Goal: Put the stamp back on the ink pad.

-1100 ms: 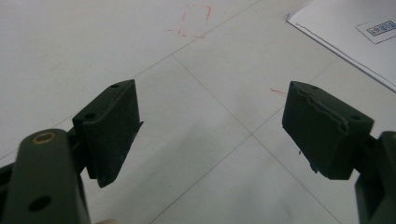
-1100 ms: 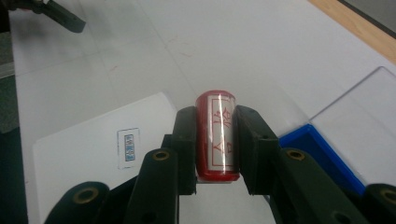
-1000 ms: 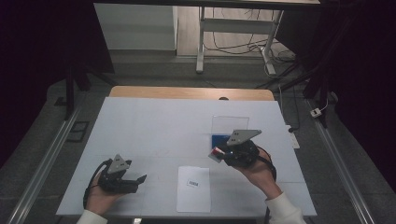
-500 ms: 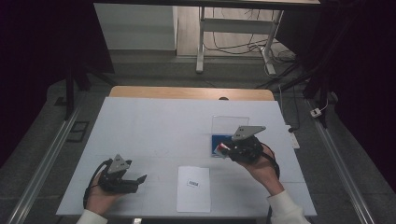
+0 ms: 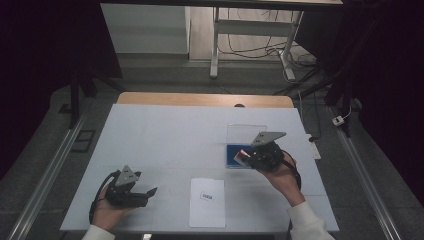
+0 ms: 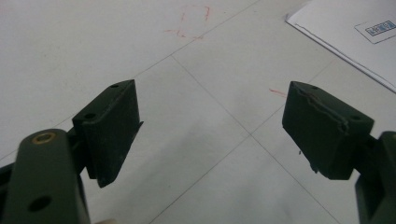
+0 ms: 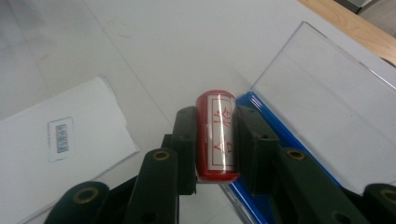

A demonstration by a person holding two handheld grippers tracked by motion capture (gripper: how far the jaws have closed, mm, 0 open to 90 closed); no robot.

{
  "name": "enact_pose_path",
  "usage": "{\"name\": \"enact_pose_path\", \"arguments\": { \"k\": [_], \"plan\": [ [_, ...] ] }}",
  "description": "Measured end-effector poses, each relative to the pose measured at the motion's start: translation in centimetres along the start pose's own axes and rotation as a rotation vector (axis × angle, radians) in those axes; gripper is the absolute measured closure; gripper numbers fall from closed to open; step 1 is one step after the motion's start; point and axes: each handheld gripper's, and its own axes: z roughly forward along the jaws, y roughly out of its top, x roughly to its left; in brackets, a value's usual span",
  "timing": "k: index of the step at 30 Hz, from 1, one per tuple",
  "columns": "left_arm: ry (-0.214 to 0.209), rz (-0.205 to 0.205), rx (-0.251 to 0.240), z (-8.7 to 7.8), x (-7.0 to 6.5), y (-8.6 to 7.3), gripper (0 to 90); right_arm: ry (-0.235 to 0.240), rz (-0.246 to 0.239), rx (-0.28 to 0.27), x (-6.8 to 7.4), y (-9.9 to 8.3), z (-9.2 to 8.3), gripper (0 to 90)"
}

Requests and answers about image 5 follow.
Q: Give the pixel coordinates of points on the person's right hand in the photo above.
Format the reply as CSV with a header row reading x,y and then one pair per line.
x,y
286,183

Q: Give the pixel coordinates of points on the person's left hand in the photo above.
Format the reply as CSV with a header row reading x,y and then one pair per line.
x,y
106,215

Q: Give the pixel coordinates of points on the metal floor rail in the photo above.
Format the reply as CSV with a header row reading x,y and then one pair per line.
x,y
366,186
43,186

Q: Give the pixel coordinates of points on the white plug adapter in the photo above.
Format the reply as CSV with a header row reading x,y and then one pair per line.
x,y
338,120

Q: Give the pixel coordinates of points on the black stand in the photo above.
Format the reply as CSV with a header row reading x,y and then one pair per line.
x,y
75,100

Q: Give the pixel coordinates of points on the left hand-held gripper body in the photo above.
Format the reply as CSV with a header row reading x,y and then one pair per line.
x,y
125,196

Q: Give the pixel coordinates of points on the white cabinet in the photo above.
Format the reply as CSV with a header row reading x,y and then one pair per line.
x,y
146,30

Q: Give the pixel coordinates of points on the white paper sheet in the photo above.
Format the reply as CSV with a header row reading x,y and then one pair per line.
x,y
206,213

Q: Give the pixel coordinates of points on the small red and white stamp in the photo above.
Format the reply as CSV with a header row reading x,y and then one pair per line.
x,y
240,157

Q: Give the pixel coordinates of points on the black floor frame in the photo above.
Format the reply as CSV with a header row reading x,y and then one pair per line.
x,y
84,141

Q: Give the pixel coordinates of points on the blue box with clear lid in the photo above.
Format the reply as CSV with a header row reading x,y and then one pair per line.
x,y
235,156

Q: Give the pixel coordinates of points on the white desk frame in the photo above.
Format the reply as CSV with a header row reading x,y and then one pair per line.
x,y
250,27

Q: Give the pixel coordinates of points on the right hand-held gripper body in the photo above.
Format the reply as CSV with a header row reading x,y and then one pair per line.
x,y
268,156

